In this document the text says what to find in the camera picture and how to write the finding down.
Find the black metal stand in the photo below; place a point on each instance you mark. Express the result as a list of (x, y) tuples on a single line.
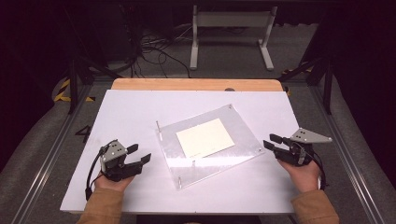
[(74, 84), (323, 81)]

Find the person's right hand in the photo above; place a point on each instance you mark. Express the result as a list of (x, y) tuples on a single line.
[(303, 177)]

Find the cream paper sheet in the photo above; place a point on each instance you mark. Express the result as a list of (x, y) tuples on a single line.
[(205, 138)]

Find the person's left hand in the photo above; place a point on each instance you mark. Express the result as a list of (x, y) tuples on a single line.
[(113, 184)]

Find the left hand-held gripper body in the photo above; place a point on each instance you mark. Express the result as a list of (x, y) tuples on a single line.
[(114, 153)]

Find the aluminium floor rail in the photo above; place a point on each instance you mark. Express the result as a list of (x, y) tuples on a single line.
[(348, 155), (51, 155)]

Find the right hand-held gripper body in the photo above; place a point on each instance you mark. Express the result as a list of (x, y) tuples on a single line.
[(306, 136)]

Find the yellow black floor tape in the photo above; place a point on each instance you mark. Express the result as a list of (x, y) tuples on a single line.
[(295, 70), (63, 90)]

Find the clear acrylic frame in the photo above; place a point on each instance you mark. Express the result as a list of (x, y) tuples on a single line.
[(214, 161)]

